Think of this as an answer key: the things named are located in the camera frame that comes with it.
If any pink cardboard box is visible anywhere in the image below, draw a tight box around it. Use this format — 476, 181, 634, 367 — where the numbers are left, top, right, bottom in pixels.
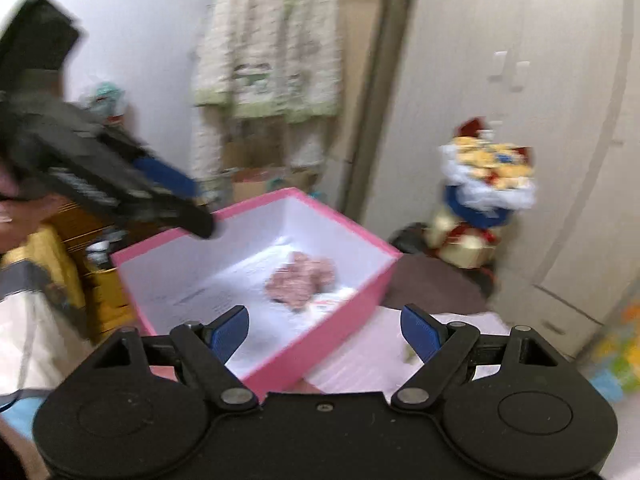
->
110, 187, 405, 403

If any light blue cloth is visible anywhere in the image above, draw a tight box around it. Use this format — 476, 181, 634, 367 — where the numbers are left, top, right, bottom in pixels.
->
0, 387, 48, 433

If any teal and white object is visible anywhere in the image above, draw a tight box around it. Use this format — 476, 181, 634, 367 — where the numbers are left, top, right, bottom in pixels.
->
87, 81, 128, 123

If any person's left hand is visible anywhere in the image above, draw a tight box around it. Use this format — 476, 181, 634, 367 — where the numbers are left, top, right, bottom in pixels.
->
0, 171, 67, 257

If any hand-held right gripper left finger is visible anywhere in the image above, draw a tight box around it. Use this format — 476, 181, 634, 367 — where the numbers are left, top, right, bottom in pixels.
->
95, 304, 260, 414

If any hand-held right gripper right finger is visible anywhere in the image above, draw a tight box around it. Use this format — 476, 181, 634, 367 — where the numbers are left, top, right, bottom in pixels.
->
392, 304, 552, 410

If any colourful hanging bag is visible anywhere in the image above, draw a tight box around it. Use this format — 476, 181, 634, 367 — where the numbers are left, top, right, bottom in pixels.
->
584, 297, 640, 407

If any white printed packet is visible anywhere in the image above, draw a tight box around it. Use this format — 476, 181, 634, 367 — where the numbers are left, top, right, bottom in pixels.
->
307, 287, 358, 322

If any brown cardboard box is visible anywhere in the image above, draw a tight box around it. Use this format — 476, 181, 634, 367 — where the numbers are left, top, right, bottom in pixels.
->
220, 137, 323, 203

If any white wardrobe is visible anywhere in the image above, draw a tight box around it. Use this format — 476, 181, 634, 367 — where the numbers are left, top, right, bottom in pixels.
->
362, 0, 640, 363

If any brown cloth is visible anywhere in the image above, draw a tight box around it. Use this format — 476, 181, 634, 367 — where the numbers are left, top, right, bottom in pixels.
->
382, 254, 490, 315

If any pink floral scrunchie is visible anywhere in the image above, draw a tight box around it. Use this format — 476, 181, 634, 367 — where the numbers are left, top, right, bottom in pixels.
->
264, 251, 337, 311

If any yellow cabinet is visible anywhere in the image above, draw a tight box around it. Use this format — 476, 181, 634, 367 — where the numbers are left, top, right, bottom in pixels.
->
47, 202, 138, 343

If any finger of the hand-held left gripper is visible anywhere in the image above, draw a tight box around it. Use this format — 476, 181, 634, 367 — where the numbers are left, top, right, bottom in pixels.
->
132, 155, 202, 199
120, 191, 217, 241

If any hanging cream green pajamas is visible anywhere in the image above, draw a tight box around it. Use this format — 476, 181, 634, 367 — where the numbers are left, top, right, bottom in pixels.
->
190, 0, 343, 171

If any plush bouquet with blue wrap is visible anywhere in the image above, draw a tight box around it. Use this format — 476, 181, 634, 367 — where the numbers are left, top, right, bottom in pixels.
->
425, 116, 539, 270

